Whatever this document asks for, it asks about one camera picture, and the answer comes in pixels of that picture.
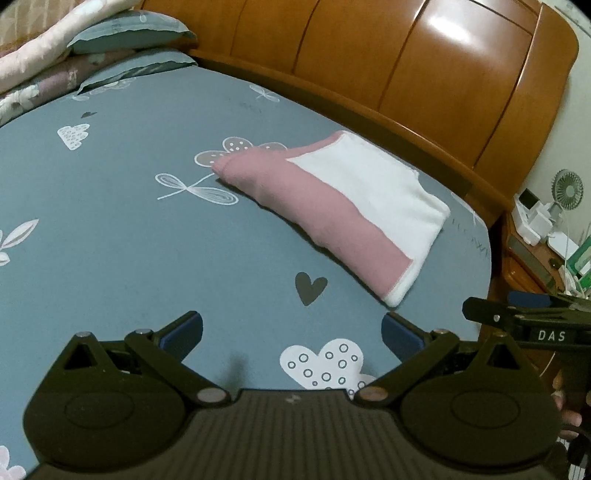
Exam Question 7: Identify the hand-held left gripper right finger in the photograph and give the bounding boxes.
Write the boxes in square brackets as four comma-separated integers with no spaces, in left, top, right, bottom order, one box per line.
[353,312,541,407]

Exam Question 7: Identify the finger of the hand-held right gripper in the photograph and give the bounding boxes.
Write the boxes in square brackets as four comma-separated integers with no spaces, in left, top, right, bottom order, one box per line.
[507,290,591,309]
[462,296,591,329]

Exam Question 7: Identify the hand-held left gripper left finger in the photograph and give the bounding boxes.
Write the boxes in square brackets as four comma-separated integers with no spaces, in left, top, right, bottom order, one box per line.
[46,311,232,407]

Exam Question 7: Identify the pink and white sweater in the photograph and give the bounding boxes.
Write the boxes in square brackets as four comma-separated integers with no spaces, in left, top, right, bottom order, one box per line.
[213,130,451,308]

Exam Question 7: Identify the person's right hand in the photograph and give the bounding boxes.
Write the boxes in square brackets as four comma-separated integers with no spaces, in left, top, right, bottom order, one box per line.
[551,369,585,440]

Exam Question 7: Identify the wooden nightstand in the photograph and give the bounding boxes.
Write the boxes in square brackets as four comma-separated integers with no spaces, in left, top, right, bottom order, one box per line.
[489,211,591,301]

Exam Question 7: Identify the green and white box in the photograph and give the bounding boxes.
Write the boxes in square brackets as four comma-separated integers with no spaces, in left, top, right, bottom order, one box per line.
[564,239,591,280]

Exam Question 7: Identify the flat white box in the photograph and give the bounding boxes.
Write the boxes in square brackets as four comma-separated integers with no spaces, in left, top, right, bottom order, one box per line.
[546,231,579,258]

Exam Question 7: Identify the small green desk fan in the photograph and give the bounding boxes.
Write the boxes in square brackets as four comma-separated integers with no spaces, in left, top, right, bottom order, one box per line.
[553,169,584,241]

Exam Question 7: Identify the wooden headboard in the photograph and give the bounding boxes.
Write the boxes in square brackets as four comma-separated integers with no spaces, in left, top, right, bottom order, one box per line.
[139,0,580,222]

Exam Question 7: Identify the teal pillow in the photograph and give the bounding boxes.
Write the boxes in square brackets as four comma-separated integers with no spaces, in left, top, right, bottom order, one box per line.
[76,48,197,95]
[67,10,199,54]

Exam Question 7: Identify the light pink floral quilt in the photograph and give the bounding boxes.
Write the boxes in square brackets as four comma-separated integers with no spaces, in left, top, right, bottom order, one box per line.
[0,0,144,93]

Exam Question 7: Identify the patterned curtain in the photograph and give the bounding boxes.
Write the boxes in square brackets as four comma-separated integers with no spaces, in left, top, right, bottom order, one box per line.
[0,7,31,47]

